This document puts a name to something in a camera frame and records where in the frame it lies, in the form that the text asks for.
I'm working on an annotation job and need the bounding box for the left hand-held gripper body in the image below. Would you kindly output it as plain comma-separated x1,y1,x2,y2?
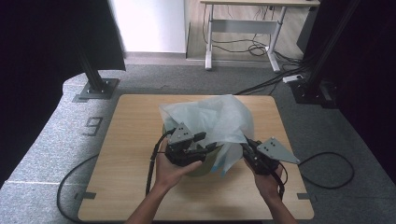
163,121,208,168

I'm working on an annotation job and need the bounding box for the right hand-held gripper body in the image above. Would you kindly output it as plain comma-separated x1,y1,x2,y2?
243,136,301,175

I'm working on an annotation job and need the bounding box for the white and blue plastic bag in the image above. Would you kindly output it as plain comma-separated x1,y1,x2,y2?
159,93,255,177

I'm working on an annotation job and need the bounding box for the person's left hand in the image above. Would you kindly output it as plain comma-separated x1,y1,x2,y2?
154,138,204,191

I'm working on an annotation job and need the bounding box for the person's right hand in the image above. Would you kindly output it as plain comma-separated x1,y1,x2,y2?
245,158,285,202

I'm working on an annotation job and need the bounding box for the white power strip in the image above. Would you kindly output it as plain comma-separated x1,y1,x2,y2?
282,74,304,84

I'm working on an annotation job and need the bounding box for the black metal stand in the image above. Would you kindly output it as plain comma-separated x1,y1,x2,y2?
74,36,120,101
289,0,363,105

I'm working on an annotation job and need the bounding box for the black curtain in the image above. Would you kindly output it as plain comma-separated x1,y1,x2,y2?
303,0,396,185
0,0,127,188

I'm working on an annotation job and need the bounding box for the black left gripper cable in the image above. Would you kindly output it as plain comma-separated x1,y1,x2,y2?
145,128,177,197

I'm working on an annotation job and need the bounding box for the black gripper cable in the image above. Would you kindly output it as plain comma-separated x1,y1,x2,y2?
145,128,177,197
270,161,290,201

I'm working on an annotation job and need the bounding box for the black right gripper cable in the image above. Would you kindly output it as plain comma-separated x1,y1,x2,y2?
270,161,290,201

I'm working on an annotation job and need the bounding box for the bundle of black cables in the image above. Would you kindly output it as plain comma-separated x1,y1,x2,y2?
202,4,314,96

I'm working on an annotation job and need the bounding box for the black floor cable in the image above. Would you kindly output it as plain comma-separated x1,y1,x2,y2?
56,153,100,224
298,151,356,190

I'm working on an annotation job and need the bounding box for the white frame desk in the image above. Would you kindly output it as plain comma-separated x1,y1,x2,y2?
200,0,321,74

